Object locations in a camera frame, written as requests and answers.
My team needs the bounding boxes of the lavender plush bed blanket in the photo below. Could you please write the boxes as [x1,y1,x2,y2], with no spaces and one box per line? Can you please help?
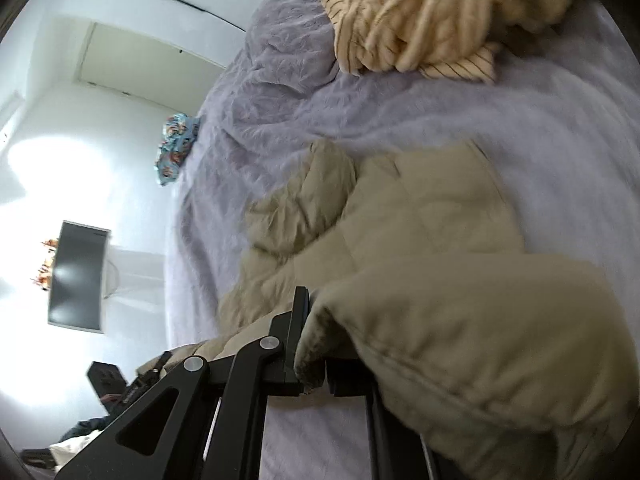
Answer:
[168,0,639,479]

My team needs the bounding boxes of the cream striped fleece blanket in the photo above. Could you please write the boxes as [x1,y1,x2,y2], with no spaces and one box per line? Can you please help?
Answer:
[321,0,572,84]

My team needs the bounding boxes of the wall mounted dark television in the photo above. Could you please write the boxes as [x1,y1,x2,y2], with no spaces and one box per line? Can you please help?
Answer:
[48,221,111,333]

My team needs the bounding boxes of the white wardrobe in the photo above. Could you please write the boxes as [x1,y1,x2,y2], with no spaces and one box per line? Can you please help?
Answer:
[47,0,262,115]

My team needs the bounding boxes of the blue patterned cloth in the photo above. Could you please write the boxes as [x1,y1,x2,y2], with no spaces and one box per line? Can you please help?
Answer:
[154,113,201,186]

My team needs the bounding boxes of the beige puffer jacket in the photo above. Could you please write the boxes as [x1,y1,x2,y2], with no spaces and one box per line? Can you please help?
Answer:
[134,138,637,480]

